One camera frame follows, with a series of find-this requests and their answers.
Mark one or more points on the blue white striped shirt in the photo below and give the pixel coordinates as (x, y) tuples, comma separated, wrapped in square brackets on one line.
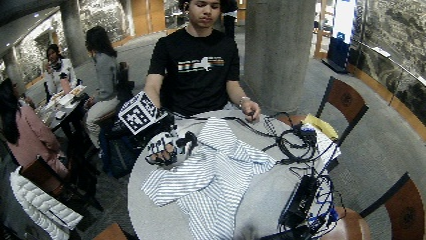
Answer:
[(218, 166)]

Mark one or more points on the dark blue backpack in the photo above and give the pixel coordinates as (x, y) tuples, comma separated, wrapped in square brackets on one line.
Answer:
[(118, 156)]

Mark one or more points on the white marker cube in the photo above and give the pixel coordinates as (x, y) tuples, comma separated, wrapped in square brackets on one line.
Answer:
[(140, 113)]

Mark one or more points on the yellow envelope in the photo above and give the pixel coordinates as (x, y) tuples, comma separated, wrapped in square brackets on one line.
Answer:
[(320, 125)]

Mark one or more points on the black printed t-shirt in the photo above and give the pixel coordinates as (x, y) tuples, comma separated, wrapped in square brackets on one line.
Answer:
[(195, 73)]

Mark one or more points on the white paper sheet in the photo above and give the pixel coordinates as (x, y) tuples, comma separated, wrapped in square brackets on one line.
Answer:
[(329, 146)]

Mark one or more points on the dark side table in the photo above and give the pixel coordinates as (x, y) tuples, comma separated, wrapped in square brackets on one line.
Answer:
[(67, 106)]

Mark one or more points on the person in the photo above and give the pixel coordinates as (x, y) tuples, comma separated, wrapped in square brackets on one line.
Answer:
[(60, 73), (104, 76), (200, 13), (29, 133)]

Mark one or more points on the dark wooden chair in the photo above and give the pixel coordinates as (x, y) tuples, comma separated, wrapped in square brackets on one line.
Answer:
[(48, 181)]

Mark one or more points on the blue bin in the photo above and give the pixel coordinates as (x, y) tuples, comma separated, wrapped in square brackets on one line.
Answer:
[(340, 51)]

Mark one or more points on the black electronics box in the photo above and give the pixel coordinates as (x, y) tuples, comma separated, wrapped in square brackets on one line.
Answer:
[(301, 200)]

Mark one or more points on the white puffer jacket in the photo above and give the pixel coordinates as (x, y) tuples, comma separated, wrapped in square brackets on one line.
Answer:
[(42, 208)]

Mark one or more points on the metal handrail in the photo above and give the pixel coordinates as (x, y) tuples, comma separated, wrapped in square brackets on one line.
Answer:
[(395, 60)]

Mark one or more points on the round wooden stool seat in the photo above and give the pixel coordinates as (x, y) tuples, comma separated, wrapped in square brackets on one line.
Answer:
[(353, 225)]

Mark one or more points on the thin grey concrete pillar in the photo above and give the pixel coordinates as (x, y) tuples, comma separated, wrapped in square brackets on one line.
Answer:
[(74, 31)]

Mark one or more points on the wooden chair with black frame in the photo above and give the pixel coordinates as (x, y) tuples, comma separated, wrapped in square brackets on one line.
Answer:
[(344, 100), (407, 208)]

